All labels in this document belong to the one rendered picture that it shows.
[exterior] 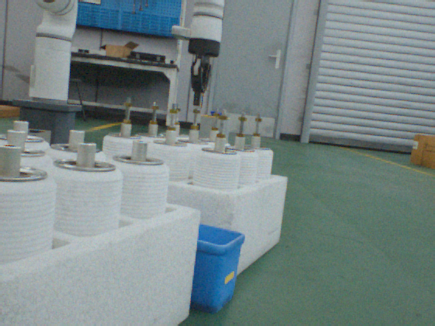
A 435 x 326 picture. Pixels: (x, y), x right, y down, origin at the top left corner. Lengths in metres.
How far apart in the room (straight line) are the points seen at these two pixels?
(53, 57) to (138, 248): 0.84
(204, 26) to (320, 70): 5.33
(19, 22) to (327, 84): 4.04
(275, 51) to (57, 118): 5.21
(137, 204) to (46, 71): 0.75
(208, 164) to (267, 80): 5.40
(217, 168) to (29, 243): 0.52
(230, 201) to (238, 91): 5.40
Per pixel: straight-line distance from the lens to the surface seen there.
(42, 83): 1.35
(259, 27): 6.37
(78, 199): 0.57
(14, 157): 0.51
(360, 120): 6.55
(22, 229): 0.49
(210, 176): 0.94
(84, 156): 0.60
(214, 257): 0.79
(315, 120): 6.39
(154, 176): 0.67
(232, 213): 0.90
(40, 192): 0.49
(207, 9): 1.12
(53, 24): 1.39
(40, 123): 1.34
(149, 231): 0.62
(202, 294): 0.82
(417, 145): 5.19
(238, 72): 6.28
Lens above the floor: 0.35
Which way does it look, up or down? 7 degrees down
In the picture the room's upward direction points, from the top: 7 degrees clockwise
